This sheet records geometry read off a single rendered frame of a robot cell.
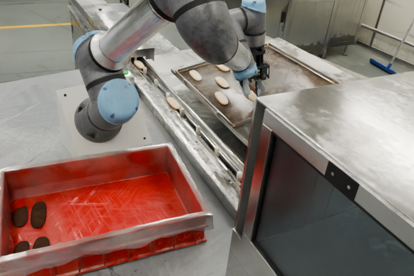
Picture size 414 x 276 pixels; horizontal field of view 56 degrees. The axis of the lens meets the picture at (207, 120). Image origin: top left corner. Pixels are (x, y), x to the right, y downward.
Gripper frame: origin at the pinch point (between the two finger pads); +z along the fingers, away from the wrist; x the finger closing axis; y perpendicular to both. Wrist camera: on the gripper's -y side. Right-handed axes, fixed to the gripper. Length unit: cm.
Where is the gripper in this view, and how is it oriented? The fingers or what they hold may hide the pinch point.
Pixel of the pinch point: (251, 92)
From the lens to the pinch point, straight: 144.3
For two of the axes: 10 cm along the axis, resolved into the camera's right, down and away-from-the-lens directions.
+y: 3.2, 5.2, -7.9
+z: 0.7, 8.2, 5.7
